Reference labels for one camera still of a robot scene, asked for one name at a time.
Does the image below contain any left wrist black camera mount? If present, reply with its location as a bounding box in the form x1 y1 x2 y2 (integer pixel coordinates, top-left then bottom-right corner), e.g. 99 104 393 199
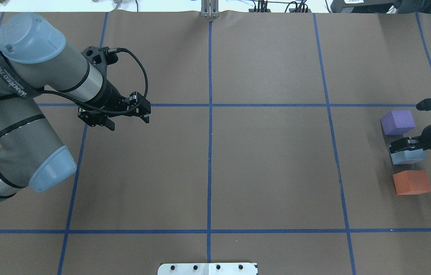
81 46 119 78

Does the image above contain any orange foam block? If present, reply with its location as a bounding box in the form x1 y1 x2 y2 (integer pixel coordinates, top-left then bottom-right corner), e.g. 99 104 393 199
393 170 431 196

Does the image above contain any white camera stand pedestal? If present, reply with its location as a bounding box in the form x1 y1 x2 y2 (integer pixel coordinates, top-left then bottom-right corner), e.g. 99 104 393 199
157 262 258 275

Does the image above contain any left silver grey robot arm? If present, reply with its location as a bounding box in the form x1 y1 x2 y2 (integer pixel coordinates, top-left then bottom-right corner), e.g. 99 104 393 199
0 13 151 203

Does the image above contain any light blue foam block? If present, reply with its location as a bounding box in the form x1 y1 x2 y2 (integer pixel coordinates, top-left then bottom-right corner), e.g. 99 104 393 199
390 149 426 165

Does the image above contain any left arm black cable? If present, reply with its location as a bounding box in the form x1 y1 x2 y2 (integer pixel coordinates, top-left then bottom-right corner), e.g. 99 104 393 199
0 47 149 176

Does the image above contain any purple foam block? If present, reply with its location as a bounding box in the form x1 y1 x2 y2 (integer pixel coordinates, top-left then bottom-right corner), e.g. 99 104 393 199
380 110 416 136

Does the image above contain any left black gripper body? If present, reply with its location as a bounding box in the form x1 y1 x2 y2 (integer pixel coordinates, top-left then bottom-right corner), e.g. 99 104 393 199
77 81 151 125

